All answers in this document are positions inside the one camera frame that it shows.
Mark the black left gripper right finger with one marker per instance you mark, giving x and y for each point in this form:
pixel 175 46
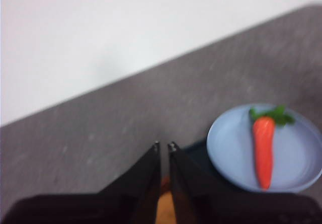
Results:
pixel 201 196

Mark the blue round plate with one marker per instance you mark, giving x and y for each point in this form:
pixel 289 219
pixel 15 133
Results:
pixel 231 143

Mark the orange carrot with green leaves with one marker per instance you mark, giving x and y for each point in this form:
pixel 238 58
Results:
pixel 263 148

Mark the yellow-brown potato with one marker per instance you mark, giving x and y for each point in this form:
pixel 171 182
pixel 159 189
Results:
pixel 164 210

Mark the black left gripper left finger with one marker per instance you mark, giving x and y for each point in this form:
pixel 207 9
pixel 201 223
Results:
pixel 135 183

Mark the black rectangular tray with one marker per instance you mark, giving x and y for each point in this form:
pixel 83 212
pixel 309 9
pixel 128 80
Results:
pixel 197 152

